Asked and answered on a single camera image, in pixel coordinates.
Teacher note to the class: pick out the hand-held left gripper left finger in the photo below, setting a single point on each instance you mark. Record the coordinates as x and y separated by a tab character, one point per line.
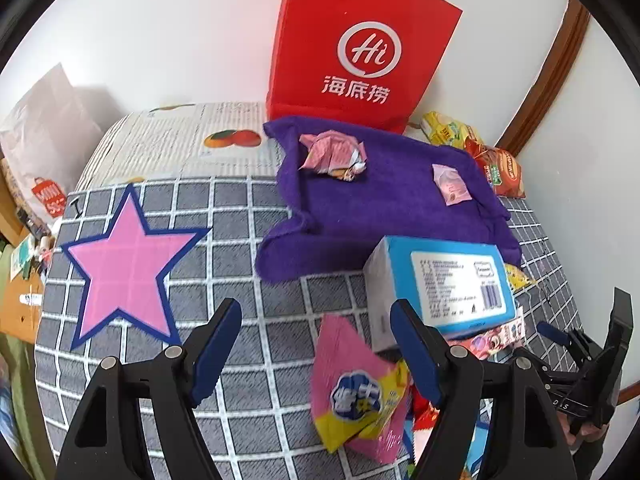
215	355

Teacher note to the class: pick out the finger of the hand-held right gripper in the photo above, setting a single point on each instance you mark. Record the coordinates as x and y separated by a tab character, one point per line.
622	325
552	332

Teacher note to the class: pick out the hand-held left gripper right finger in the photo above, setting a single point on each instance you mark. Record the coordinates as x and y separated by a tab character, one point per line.
415	355

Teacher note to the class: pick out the red snack packet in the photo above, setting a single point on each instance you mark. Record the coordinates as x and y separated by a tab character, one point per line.
427	415

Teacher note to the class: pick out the pink yellow snack packet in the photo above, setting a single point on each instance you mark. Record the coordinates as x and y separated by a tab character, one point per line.
345	360

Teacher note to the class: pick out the person's right hand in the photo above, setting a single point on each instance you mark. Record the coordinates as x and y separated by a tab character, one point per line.
595	434

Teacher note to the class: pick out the pink printed snack packet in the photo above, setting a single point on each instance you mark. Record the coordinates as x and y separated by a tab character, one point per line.
500	335

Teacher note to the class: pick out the grey checked bed sheet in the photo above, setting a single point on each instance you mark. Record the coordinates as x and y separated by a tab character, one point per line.
250	310

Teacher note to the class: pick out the blue cardboard box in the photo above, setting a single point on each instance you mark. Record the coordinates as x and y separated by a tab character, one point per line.
395	270

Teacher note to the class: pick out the pink star sticker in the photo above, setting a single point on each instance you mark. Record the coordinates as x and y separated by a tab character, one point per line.
130	270

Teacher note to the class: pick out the purple towel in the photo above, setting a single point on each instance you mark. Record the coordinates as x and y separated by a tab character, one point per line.
370	210

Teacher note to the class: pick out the orange snack bag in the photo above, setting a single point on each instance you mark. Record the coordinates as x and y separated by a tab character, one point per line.
502	175

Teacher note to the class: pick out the small pink sachet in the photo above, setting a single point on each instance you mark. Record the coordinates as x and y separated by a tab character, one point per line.
452	185

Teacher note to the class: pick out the wooden desk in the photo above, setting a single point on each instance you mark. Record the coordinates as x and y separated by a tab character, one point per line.
15	305

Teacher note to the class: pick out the fruit print cloth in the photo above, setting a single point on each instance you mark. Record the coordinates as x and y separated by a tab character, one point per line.
165	145

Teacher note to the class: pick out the green card box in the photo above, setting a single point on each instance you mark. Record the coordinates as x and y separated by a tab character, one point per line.
21	260

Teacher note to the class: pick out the crumpled pink snack packet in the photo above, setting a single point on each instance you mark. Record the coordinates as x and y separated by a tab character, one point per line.
330	155

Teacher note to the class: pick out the yellow snack bag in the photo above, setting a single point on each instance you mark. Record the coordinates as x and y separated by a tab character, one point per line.
442	127

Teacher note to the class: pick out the white paper bag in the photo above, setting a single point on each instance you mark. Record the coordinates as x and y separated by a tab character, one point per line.
45	130

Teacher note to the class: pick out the red paper bag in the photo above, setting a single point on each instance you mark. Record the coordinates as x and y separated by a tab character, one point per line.
320	35

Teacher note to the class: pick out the wooden door frame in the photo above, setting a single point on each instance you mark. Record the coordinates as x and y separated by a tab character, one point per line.
560	60

